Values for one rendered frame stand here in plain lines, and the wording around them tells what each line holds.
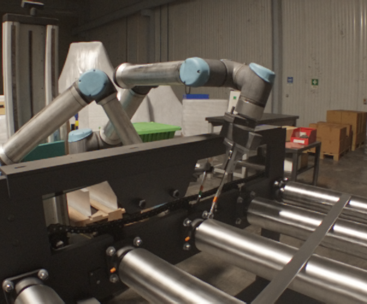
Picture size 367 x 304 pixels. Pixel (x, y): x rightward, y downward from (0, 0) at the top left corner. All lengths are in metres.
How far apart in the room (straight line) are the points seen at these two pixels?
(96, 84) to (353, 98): 10.26
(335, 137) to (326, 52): 5.50
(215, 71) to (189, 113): 6.75
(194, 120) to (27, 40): 6.20
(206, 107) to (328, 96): 5.14
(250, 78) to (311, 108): 10.66
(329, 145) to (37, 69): 5.64
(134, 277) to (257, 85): 0.65
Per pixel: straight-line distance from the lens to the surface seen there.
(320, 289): 0.84
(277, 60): 12.07
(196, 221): 1.07
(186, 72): 0.97
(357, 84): 11.07
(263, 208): 1.21
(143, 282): 0.79
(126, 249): 0.90
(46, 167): 0.74
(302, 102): 11.75
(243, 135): 0.98
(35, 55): 1.94
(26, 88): 1.90
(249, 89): 0.97
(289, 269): 0.79
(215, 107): 7.78
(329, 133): 6.51
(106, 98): 1.42
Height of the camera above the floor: 1.34
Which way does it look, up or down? 12 degrees down
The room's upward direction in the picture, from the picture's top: straight up
